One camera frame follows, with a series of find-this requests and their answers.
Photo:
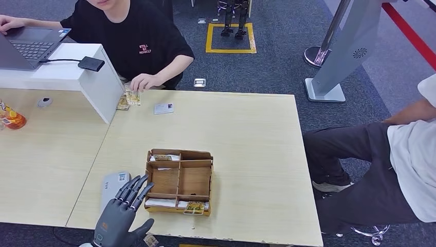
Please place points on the chrome stanchion post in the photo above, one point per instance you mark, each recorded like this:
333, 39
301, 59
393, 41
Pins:
332, 27

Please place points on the white desk riser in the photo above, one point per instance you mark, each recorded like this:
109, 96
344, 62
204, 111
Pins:
92, 85

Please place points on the white shoe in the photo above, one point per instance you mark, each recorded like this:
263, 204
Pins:
330, 186

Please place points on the orange drink bottle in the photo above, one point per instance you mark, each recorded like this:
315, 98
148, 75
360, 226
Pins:
13, 121

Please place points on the white ID card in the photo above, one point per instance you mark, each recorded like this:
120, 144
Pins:
162, 108

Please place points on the chrome chair base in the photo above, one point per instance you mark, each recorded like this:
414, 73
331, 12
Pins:
374, 233

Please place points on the white paper card sleeve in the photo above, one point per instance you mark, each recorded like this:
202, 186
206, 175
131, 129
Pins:
160, 203
180, 204
176, 157

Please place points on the person's right forearm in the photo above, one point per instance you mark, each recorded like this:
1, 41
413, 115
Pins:
412, 112
44, 24

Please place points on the small white paper slip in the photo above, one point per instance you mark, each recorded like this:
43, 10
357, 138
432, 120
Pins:
164, 168

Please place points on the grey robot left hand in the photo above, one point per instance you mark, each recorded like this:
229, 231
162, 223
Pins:
112, 218

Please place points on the person's left hand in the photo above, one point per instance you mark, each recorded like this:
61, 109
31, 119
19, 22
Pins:
144, 81

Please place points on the grey kiosk stand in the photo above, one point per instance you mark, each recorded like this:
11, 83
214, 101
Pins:
351, 44

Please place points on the grey laptop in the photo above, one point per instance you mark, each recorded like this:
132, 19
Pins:
30, 47

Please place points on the person's left forearm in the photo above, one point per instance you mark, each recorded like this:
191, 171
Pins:
175, 68

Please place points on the person's right hand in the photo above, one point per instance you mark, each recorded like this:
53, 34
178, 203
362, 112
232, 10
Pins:
12, 24

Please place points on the silver floor socket plate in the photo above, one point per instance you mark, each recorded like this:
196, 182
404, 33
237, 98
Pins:
200, 82
202, 20
215, 19

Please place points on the black humanoid robot legs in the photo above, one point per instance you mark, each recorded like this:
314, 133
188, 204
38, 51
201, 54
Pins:
242, 17

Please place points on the yellow floor tape square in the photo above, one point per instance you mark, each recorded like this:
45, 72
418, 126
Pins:
209, 37

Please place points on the person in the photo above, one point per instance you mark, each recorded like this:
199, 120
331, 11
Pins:
374, 170
136, 30

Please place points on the black adapter box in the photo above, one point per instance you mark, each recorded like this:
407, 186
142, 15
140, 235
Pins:
91, 63

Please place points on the grey card reader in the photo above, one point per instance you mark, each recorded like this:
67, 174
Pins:
110, 185

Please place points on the grey round desk grommet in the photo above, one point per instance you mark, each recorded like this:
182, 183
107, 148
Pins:
44, 102

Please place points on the yellow patterned key card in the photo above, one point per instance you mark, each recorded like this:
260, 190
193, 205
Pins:
133, 98
195, 208
162, 157
151, 240

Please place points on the wooden compartment box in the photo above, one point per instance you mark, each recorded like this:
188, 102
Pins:
196, 179

